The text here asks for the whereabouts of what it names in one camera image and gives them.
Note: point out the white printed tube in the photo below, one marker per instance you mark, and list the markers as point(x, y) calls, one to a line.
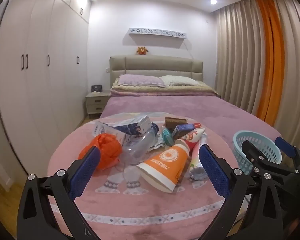
point(196, 170)

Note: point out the light blue plastic basket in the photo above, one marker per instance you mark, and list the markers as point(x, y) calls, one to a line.
point(264, 144)

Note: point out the small photo frame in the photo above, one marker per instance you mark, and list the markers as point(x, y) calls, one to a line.
point(96, 88)

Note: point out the beige curtain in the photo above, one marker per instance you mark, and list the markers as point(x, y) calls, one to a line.
point(241, 57)

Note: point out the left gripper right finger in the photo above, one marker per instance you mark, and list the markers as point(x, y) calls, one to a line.
point(263, 218)

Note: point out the beige nightstand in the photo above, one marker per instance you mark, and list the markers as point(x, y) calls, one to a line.
point(96, 102)

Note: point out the purple bedspread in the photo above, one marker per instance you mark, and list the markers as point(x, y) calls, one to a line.
point(216, 114)

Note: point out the red white paper cup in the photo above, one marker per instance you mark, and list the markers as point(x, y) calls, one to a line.
point(191, 139)

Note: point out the white blue carton box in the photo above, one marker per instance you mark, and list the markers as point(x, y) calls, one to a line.
point(124, 130)

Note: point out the beige padded headboard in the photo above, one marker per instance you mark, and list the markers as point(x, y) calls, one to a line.
point(152, 65)

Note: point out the white decorated wall shelf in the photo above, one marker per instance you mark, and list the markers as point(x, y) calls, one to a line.
point(157, 32)

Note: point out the brown cardboard piece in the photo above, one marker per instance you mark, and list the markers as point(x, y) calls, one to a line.
point(172, 122)

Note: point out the orange paper cup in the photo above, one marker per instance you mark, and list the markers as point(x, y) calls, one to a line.
point(163, 170)

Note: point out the orange plush toy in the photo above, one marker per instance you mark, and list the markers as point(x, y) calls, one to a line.
point(142, 51)

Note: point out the purple pillow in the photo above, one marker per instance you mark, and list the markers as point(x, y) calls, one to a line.
point(140, 80)

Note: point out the teal round tape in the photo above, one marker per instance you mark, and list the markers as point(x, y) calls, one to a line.
point(167, 137)

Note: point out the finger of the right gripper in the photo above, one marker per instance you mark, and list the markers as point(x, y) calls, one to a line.
point(252, 153)
point(285, 147)

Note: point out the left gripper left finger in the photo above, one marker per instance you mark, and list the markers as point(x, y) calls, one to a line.
point(35, 215)

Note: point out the clear plastic milk bottle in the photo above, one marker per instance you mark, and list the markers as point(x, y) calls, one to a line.
point(134, 151)

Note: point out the white built-in wardrobe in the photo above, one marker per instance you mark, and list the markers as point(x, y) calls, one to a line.
point(43, 76)

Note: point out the orange curtain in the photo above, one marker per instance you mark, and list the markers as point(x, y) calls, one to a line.
point(274, 68)

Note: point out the white dotted pillow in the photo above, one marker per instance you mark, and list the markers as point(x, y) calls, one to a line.
point(171, 80)

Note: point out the dark red-blue snack box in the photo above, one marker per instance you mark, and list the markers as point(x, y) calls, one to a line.
point(181, 130)

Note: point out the orange plastic bag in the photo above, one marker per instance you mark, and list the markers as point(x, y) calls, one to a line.
point(110, 149)

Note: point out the pink elephant quilt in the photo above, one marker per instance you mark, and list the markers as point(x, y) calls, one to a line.
point(119, 204)

